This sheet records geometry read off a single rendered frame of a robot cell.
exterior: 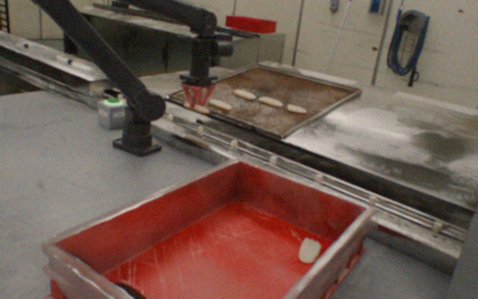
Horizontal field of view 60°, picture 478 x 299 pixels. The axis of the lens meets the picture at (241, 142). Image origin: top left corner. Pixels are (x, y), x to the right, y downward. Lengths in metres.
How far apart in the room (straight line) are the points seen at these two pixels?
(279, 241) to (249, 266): 0.10
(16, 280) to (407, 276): 0.65
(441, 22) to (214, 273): 4.23
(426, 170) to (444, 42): 3.64
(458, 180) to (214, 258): 0.64
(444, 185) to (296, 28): 4.51
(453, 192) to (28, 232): 0.89
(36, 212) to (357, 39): 4.46
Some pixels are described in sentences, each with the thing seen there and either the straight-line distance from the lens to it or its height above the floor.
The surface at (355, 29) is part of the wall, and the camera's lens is 5.04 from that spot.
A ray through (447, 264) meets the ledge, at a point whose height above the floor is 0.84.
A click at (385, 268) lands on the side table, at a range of 0.84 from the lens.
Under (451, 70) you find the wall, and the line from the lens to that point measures 4.70.
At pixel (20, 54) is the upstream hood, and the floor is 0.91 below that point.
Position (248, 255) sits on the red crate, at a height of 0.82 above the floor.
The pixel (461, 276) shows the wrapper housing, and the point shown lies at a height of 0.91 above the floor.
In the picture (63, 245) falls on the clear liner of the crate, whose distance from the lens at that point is 0.64.
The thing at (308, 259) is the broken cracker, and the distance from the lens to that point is 0.78.
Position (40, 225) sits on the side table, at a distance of 0.87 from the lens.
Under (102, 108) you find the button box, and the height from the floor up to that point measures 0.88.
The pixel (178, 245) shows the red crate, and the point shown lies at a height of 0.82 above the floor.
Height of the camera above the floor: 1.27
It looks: 20 degrees down
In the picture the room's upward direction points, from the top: 7 degrees clockwise
